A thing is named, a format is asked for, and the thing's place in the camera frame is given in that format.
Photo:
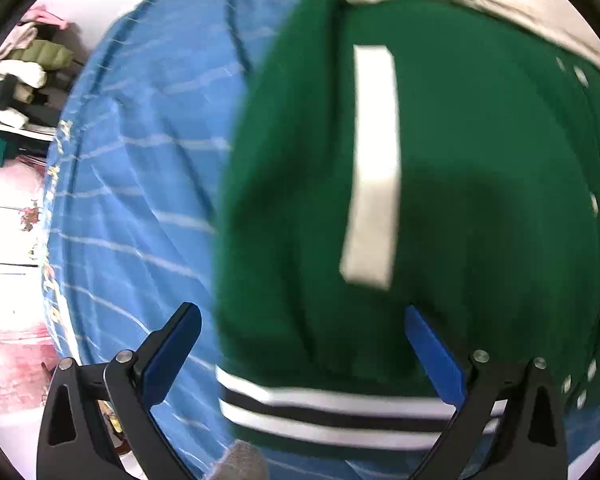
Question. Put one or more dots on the blue striped plaid bed sheet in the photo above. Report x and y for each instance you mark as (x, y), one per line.
(145, 160)

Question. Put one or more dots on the pink garment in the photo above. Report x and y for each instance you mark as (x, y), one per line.
(45, 16)

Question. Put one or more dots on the green jacket with white stripes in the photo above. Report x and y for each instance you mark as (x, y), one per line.
(480, 160)

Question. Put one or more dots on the olive green puffer jacket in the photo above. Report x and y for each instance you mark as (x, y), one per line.
(42, 53)

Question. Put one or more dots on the black garment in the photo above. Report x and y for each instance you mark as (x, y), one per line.
(0, 93)

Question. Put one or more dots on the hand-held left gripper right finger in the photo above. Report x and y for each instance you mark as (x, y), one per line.
(432, 355)

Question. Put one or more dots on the white garment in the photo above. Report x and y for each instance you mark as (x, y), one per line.
(22, 73)

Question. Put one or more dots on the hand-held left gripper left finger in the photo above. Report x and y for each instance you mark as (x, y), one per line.
(170, 355)

